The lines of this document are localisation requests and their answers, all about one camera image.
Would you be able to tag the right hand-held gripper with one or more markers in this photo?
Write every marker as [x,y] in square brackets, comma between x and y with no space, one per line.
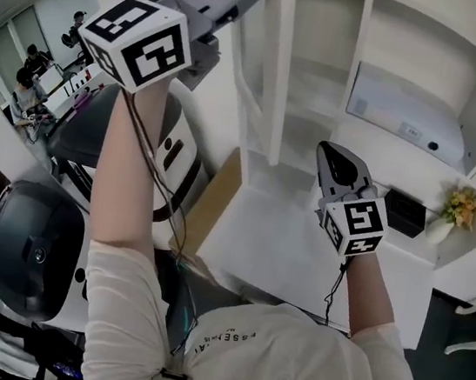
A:
[358,225]

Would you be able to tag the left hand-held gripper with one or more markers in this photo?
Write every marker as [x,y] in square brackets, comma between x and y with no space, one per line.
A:
[144,44]

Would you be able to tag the person's right forearm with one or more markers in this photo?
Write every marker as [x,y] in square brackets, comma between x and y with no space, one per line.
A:
[366,295]

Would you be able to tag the person's left forearm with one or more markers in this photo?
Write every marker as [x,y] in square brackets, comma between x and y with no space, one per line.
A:
[127,195]

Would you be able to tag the white desk with drawers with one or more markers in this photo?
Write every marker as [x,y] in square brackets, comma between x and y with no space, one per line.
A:
[282,252]

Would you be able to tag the black box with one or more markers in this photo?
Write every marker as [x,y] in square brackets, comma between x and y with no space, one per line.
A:
[408,213]

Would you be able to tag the white flat projector box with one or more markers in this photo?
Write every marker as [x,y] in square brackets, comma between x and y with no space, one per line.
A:
[389,114]

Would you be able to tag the white vase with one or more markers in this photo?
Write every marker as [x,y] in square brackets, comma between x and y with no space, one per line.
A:
[438,231]

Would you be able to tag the yellow flower bouquet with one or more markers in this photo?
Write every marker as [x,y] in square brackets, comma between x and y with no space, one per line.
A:
[461,207]

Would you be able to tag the person's cream shirt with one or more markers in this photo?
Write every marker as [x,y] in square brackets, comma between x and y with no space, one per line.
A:
[284,358]

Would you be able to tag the white robot with black lid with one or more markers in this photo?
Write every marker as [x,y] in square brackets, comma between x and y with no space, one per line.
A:
[28,243]
[79,131]

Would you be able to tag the white garment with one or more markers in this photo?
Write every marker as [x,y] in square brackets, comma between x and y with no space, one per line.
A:
[0,349]

